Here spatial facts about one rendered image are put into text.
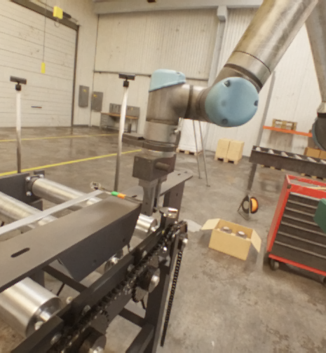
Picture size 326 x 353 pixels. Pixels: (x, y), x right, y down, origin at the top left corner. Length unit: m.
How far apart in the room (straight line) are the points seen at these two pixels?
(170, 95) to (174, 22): 11.62
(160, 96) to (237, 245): 2.32
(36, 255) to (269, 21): 0.50
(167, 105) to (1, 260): 0.39
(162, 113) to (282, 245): 2.22
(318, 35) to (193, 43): 10.84
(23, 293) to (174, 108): 0.59
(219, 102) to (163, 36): 11.76
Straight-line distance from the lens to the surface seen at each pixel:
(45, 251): 0.41
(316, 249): 2.60
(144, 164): 0.49
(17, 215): 1.16
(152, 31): 12.44
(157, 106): 0.50
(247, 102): 0.38
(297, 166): 5.42
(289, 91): 10.41
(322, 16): 0.65
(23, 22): 11.41
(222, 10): 10.75
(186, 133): 8.59
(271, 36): 0.42
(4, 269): 0.39
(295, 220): 2.47
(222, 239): 2.69
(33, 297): 0.71
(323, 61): 0.65
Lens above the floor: 1.40
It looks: 16 degrees down
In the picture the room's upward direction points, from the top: 9 degrees clockwise
